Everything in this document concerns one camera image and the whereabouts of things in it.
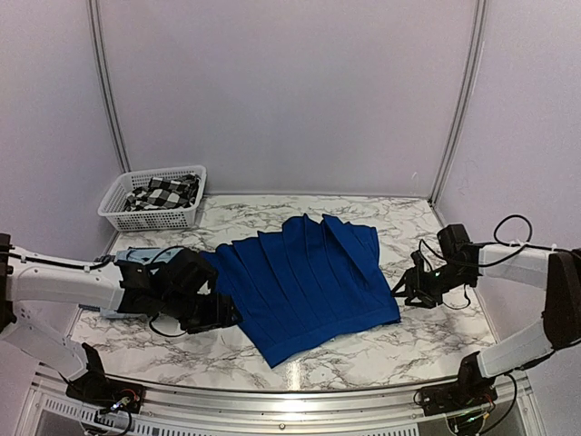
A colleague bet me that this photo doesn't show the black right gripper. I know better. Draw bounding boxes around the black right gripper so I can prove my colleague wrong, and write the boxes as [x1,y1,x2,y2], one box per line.
[390,262,475,308]

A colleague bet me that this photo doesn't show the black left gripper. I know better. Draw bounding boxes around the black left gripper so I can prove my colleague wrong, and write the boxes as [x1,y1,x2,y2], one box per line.
[161,291,242,334]

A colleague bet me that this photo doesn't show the blue pleated skirt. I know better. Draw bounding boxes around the blue pleated skirt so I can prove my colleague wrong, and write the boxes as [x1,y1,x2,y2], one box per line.
[202,214,400,368]

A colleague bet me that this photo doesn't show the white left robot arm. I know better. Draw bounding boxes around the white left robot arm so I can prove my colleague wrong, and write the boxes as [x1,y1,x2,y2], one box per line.
[1,243,242,404]

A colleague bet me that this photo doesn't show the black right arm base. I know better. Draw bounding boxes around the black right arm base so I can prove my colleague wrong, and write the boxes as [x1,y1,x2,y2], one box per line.
[414,352,497,416]

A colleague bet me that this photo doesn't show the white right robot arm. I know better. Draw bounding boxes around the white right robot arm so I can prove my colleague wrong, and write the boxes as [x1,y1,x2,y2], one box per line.
[392,242,580,407]

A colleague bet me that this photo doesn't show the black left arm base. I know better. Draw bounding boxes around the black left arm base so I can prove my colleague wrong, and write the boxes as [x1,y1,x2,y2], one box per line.
[63,343,145,413]

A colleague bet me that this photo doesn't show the white plastic laundry basket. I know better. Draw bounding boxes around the white plastic laundry basket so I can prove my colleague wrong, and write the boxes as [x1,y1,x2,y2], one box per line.
[98,165,207,232]

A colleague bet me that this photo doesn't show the folded light blue t-shirt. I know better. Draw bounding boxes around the folded light blue t-shirt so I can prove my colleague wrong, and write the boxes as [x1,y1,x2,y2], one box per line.
[99,245,183,320]

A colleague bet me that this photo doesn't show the black white checkered cloth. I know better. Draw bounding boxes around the black white checkered cloth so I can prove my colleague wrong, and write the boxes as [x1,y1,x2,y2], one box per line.
[124,173,201,212]

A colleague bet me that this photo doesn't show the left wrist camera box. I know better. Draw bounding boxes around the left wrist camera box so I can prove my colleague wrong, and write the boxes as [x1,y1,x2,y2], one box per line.
[153,248,218,296]

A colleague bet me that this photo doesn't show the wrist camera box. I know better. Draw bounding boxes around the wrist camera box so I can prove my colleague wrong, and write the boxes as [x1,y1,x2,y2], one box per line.
[153,248,218,296]
[437,223,471,262]

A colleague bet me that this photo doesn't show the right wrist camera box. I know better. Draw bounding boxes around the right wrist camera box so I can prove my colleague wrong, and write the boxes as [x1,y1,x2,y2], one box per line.
[437,223,471,262]

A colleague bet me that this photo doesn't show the aluminium front frame rail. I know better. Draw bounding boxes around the aluminium front frame rail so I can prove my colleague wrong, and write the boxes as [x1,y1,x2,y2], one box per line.
[17,358,541,436]

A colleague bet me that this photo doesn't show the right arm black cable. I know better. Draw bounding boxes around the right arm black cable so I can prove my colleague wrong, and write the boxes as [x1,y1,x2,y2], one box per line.
[410,214,553,311]

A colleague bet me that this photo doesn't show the right aluminium wall post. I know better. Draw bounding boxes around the right aluminium wall post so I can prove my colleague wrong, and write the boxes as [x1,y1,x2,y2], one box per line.
[428,0,488,208]

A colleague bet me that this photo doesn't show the aluminium wall post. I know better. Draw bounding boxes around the aluminium wall post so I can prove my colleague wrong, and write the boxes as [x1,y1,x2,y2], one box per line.
[86,0,131,173]
[428,0,488,208]

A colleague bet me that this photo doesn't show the left aluminium wall post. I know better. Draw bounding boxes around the left aluminium wall post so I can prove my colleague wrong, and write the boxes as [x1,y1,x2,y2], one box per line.
[86,0,131,173]

